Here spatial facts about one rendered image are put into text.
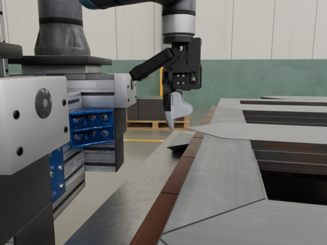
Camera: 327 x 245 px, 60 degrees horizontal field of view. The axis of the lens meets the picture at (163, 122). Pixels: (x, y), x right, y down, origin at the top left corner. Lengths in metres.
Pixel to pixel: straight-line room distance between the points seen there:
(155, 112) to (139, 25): 3.41
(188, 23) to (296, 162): 0.35
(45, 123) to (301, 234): 0.28
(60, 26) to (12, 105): 0.55
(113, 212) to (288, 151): 0.40
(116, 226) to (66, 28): 0.52
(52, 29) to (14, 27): 8.21
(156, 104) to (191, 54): 4.31
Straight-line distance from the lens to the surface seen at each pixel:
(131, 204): 0.72
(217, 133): 0.61
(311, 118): 1.04
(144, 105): 4.96
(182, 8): 0.64
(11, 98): 0.30
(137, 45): 7.76
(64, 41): 0.81
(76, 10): 0.85
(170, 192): 0.43
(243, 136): 0.60
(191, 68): 0.62
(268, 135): 0.62
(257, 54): 7.80
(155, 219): 0.36
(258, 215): 0.29
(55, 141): 0.38
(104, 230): 0.63
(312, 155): 0.59
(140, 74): 0.66
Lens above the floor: 1.00
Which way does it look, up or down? 10 degrees down
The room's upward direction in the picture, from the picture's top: straight up
